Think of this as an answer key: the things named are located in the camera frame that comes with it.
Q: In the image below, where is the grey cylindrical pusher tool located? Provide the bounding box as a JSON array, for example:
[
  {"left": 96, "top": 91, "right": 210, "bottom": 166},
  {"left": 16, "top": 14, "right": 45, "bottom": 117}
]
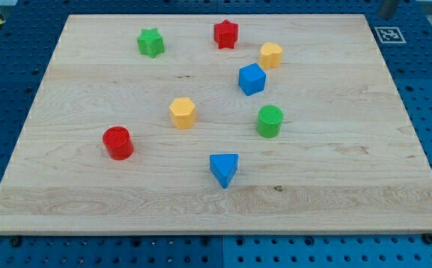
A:
[{"left": 378, "top": 0, "right": 401, "bottom": 20}]

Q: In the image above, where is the red cylinder block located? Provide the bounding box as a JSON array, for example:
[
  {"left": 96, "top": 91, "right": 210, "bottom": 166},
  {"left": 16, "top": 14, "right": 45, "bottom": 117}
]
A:
[{"left": 102, "top": 126, "right": 134, "bottom": 160}]

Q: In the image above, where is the blue triangle block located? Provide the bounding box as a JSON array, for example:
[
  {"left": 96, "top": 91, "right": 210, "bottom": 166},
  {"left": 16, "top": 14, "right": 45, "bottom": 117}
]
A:
[{"left": 209, "top": 153, "right": 239, "bottom": 189}]

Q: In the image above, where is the white fiducial marker tag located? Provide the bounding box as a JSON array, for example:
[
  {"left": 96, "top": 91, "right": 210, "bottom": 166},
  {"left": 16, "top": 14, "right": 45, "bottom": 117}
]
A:
[{"left": 375, "top": 27, "right": 406, "bottom": 44}]

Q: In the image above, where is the yellow heart block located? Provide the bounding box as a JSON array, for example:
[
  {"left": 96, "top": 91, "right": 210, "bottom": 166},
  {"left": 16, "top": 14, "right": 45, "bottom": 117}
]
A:
[{"left": 258, "top": 42, "right": 283, "bottom": 69}]

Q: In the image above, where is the red star block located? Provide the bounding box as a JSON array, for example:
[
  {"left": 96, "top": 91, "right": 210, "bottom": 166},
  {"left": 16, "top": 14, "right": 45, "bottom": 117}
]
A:
[{"left": 213, "top": 19, "right": 239, "bottom": 49}]

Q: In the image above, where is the wooden board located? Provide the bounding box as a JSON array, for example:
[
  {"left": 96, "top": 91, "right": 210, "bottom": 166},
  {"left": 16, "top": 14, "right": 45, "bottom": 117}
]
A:
[{"left": 0, "top": 14, "right": 432, "bottom": 235}]

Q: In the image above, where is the green star block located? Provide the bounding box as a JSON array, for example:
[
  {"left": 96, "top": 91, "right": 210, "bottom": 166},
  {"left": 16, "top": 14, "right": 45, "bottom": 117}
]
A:
[{"left": 137, "top": 28, "right": 165, "bottom": 58}]

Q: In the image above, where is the blue cube block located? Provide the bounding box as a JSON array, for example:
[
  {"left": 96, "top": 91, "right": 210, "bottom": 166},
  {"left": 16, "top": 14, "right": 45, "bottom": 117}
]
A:
[{"left": 238, "top": 63, "right": 267, "bottom": 96}]

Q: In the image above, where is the green cylinder block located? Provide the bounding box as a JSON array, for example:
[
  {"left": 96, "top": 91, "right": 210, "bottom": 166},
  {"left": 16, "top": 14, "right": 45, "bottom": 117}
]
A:
[{"left": 256, "top": 105, "right": 284, "bottom": 138}]

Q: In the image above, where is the yellow hexagon block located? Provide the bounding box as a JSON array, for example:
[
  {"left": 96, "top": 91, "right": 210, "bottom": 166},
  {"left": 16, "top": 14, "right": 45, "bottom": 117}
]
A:
[{"left": 169, "top": 98, "right": 197, "bottom": 129}]

